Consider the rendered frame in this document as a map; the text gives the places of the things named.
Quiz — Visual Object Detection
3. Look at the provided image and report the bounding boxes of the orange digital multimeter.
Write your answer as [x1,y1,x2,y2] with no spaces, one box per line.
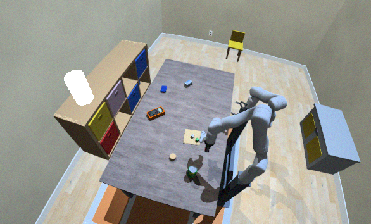
[147,106,165,120]

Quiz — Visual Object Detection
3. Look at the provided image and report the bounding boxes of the beige flat mat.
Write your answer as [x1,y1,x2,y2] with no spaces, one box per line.
[183,129,201,145]

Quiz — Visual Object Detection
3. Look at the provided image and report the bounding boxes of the green soda can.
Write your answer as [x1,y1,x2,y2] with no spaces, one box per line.
[187,165,198,178]

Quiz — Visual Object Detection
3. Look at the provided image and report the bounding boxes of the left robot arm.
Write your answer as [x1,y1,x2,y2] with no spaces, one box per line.
[199,104,272,184]

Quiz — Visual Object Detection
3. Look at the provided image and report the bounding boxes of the tan short cylinder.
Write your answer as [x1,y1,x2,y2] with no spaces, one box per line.
[170,153,176,161]

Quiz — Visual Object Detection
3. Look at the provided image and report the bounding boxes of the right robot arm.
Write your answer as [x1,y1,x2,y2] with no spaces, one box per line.
[246,87,287,128]

